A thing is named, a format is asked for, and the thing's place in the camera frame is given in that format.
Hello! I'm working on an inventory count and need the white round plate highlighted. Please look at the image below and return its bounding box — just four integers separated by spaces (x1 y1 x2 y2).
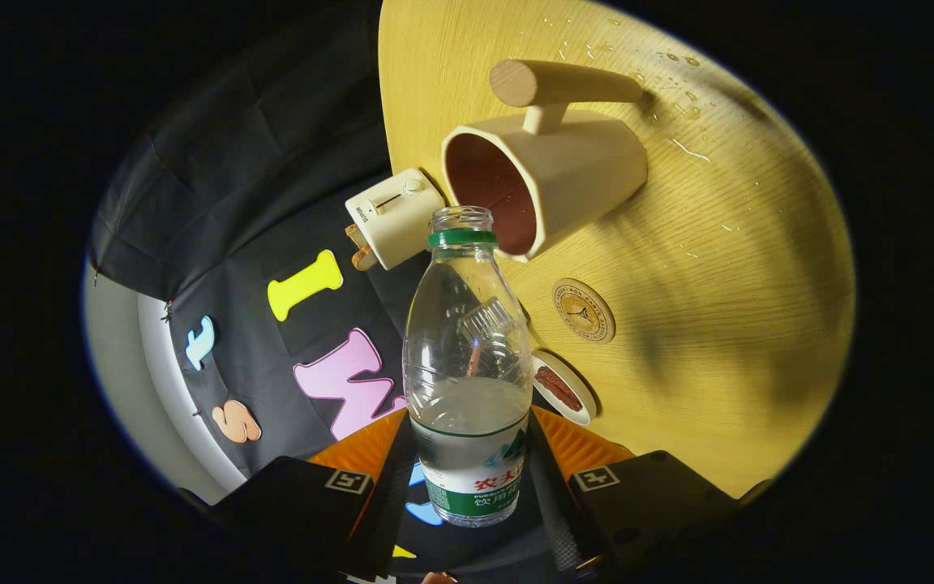
530 350 598 427

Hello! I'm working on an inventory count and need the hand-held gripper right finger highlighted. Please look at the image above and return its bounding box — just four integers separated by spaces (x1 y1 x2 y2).
520 406 748 569

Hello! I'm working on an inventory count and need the beige cup with wooden handle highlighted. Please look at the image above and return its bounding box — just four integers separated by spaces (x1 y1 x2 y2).
441 59 649 263

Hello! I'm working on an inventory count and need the clear plastic juice bottle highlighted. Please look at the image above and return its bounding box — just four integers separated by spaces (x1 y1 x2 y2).
402 205 533 528

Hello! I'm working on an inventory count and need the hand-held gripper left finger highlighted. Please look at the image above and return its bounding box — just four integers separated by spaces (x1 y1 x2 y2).
208 408 435 581

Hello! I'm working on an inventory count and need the red meat piece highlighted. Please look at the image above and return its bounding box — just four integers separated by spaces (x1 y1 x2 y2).
535 366 584 412

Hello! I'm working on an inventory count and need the cream toaster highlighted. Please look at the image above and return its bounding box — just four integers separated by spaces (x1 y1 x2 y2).
345 168 446 271

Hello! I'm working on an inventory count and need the wooden table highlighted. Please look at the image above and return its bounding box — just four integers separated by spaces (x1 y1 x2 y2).
378 0 855 500

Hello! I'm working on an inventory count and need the round wooden coaster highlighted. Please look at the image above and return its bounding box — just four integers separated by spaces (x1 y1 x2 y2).
552 278 617 345

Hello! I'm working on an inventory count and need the black backdrop cloth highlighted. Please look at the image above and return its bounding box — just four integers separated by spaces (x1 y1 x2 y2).
86 0 445 581

